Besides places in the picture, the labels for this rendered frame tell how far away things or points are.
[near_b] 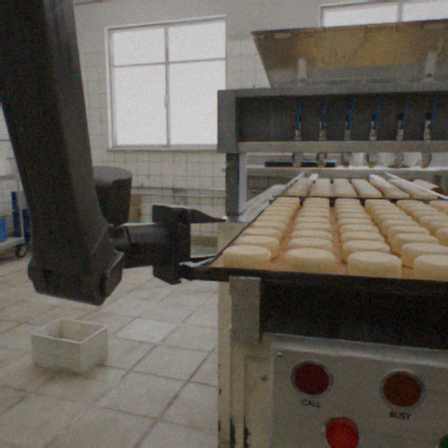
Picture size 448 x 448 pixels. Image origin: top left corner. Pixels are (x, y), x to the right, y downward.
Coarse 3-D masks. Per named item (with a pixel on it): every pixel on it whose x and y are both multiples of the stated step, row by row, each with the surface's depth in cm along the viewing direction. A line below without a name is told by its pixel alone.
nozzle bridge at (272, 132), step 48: (240, 96) 110; (288, 96) 109; (336, 96) 109; (384, 96) 109; (432, 96) 107; (240, 144) 115; (288, 144) 112; (336, 144) 110; (384, 144) 107; (432, 144) 104; (240, 192) 127
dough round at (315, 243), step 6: (294, 240) 51; (300, 240) 51; (306, 240) 51; (312, 240) 51; (318, 240) 51; (324, 240) 51; (288, 246) 50; (294, 246) 49; (300, 246) 48; (306, 246) 48; (312, 246) 48; (318, 246) 48; (324, 246) 48; (330, 246) 49
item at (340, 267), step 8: (296, 216) 82; (336, 224) 74; (376, 224) 74; (288, 232) 66; (336, 232) 66; (288, 240) 61; (336, 240) 61; (384, 240) 60; (280, 248) 56; (336, 248) 56; (280, 256) 51; (336, 256) 51; (400, 256) 51; (216, 264) 48; (272, 264) 48; (280, 264) 48; (336, 264) 48; (344, 264) 48; (336, 272) 45; (344, 272) 45; (408, 272) 45
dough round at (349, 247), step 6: (354, 240) 51; (360, 240) 51; (366, 240) 51; (342, 246) 49; (348, 246) 48; (354, 246) 48; (360, 246) 48; (366, 246) 48; (372, 246) 48; (378, 246) 48; (384, 246) 48; (342, 252) 49; (348, 252) 48; (354, 252) 47; (384, 252) 46; (342, 258) 49
